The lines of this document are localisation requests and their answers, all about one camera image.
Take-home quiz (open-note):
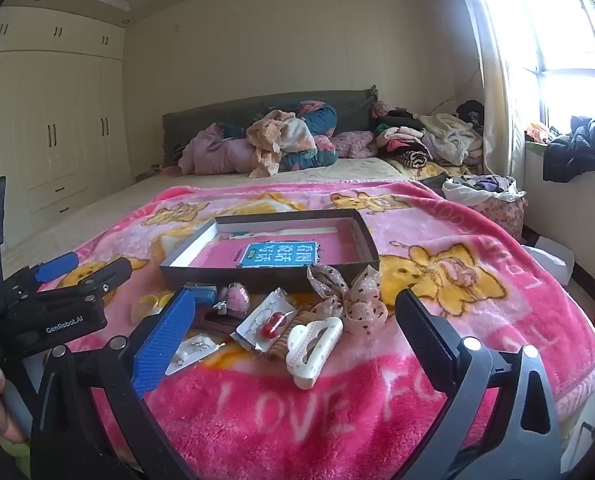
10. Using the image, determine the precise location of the pink patterned pillow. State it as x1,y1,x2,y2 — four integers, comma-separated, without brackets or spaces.
333,131,379,159

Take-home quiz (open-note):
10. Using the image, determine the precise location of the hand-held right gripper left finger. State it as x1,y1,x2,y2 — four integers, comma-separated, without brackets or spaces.
30,287,198,480

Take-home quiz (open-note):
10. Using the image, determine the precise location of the shallow dark cardboard box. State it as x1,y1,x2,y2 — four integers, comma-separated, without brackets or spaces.
158,208,381,294

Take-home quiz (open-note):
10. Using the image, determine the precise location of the yellow accessory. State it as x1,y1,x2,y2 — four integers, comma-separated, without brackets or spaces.
131,290,178,324

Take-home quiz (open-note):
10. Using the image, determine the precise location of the pink printed blanket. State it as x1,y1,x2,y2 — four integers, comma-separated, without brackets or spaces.
5,180,595,480

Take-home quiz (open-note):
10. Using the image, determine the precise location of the orange garment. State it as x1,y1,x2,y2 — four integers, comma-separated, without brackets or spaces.
524,120,554,144

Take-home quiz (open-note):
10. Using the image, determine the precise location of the window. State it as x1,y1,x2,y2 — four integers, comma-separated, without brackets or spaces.
477,0,595,137

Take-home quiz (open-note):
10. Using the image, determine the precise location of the pink pompom hair tie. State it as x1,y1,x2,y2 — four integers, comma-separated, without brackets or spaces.
222,282,251,314

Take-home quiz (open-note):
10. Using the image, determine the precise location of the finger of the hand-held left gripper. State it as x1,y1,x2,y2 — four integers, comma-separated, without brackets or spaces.
30,252,82,285
40,257,133,307

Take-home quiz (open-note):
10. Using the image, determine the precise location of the orange floral cloth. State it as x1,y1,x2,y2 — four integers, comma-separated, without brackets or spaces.
246,110,318,179

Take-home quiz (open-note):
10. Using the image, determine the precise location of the white cloud hair claw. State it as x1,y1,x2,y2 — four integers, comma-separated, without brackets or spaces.
286,316,345,391

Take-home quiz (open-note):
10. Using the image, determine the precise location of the dark floral quilt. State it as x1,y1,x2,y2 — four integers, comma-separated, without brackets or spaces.
255,100,339,172

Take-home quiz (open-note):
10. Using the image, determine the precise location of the pink quilt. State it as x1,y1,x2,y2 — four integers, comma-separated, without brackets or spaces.
179,122,278,177

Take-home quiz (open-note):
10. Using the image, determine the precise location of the white paper bag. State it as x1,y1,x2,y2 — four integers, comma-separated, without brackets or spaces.
532,244,576,287

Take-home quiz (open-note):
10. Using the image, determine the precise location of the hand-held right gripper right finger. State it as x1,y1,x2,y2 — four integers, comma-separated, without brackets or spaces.
395,287,563,480

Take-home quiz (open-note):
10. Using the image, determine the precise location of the cream curtain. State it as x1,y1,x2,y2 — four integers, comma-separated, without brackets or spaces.
450,0,528,187

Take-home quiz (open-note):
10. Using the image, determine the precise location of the floral laundry bag with clothes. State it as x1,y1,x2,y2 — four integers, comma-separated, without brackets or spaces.
441,174,528,242

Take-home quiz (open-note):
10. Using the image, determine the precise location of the pink book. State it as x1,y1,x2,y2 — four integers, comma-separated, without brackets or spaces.
190,227,357,269

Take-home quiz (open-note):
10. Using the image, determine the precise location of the dark brown hair clip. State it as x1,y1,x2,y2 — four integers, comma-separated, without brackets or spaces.
192,310,244,334

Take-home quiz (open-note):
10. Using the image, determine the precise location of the black jacket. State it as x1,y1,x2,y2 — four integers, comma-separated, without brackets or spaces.
542,114,595,184

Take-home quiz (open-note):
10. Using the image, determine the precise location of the pile of clothes on bed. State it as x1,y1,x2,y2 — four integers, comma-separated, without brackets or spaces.
162,85,379,169

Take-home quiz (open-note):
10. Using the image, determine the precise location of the biscuit-shaped hair clip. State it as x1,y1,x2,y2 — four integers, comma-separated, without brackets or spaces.
268,310,319,361

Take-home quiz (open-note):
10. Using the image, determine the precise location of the cream wardrobe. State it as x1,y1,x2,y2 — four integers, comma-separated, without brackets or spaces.
0,5,133,252

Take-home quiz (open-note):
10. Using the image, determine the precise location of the beige bed sheet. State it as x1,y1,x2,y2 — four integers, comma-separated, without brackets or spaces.
2,156,419,273

